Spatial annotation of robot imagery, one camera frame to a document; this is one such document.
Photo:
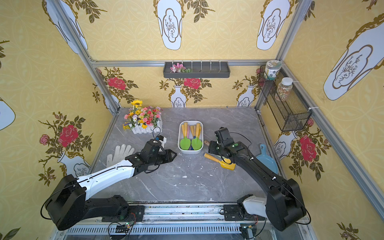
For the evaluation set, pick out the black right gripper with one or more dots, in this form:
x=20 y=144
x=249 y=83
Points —
x=216 y=147

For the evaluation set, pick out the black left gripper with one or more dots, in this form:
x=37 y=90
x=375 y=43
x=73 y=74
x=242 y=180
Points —
x=162 y=155

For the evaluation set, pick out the green narrow trowel yellow handle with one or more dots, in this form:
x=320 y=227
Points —
x=185 y=142

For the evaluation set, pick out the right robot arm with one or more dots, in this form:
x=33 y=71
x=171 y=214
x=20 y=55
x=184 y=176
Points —
x=284 y=202

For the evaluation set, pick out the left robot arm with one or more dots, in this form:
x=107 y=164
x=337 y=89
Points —
x=73 y=199

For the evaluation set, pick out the white plastic storage box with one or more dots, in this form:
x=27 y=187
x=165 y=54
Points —
x=191 y=150

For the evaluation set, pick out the artificial flowers white fence planter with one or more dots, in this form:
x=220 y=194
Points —
x=143 y=120

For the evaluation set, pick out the light blue dustpan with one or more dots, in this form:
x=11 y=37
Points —
x=268 y=161

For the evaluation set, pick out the white work glove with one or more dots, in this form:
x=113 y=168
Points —
x=120 y=153

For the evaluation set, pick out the clear jar white lid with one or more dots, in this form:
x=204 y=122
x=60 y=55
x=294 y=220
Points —
x=284 y=88

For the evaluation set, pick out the small pink flowers on shelf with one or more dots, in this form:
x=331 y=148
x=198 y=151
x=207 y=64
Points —
x=179 y=68

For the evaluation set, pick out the jar with patterned lid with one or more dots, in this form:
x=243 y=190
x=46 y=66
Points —
x=272 y=69

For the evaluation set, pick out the black wire mesh basket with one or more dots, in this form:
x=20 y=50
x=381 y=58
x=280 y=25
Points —
x=292 y=112

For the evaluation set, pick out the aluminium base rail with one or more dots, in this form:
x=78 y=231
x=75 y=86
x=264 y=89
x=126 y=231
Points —
x=183 y=221

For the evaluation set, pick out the dark wall shelf tray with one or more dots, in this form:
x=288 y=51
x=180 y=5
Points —
x=200 y=69

